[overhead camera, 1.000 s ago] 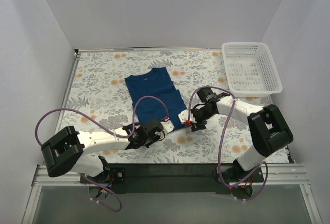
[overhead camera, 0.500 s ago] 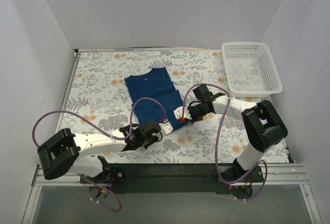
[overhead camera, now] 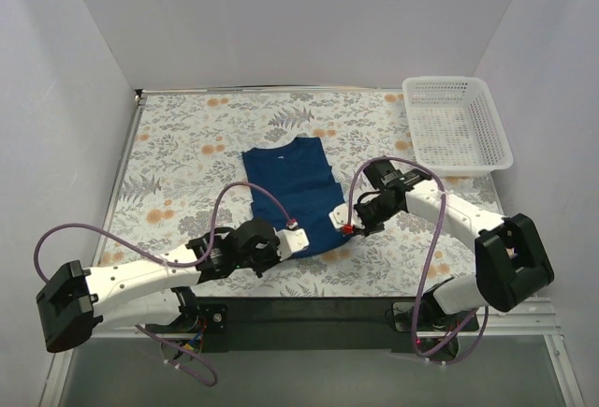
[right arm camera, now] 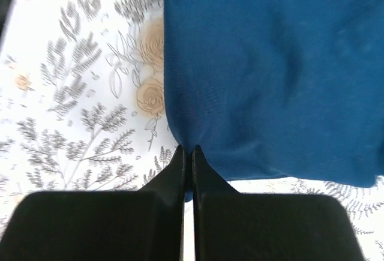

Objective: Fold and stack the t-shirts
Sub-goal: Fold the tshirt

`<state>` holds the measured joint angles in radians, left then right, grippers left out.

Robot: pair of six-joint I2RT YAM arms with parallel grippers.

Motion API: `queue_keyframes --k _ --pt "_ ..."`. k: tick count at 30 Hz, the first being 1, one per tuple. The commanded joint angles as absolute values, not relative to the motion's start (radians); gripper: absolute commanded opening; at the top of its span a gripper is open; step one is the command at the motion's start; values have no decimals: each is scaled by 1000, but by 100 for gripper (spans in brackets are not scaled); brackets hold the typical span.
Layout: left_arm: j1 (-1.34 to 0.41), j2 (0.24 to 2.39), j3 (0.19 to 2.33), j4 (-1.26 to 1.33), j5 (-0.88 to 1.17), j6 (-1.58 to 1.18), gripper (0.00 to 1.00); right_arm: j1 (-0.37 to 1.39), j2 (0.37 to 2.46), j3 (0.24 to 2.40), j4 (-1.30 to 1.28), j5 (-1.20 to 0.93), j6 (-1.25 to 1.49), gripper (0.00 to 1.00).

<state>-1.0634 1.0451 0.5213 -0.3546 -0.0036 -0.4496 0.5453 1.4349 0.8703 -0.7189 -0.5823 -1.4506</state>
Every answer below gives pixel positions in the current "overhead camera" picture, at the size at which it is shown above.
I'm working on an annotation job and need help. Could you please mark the floral patterned table mat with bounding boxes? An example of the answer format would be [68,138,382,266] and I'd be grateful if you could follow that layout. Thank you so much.
[91,90,525,298]

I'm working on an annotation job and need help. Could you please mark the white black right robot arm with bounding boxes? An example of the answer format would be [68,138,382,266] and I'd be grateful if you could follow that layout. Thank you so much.
[342,157,555,330]

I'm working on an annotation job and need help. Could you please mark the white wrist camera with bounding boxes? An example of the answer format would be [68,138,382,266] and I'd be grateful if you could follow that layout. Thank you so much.
[275,220,310,260]
[329,204,364,237]

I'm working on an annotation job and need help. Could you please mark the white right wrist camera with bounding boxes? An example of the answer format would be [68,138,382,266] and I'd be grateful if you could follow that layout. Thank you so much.
[329,204,364,237]

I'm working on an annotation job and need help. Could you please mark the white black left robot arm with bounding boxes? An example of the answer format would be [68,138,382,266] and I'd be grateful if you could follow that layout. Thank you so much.
[36,218,302,354]

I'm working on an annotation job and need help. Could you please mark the aluminium frame rail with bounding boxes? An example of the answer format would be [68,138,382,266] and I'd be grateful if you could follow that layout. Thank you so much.
[92,295,561,337]

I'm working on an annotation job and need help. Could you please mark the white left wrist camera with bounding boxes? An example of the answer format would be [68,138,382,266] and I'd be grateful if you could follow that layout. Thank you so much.
[275,220,310,260]

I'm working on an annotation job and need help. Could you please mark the blue printed t shirt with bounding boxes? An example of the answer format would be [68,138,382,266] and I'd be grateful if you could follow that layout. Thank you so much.
[241,137,349,258]

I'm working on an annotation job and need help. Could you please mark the white plastic basket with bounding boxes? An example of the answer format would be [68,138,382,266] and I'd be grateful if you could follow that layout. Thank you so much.
[402,76,514,177]

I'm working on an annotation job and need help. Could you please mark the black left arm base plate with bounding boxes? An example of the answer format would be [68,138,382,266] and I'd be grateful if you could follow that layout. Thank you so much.
[177,303,228,334]

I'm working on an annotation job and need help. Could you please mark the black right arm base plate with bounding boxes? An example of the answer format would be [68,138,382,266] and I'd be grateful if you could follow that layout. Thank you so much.
[385,298,479,332]

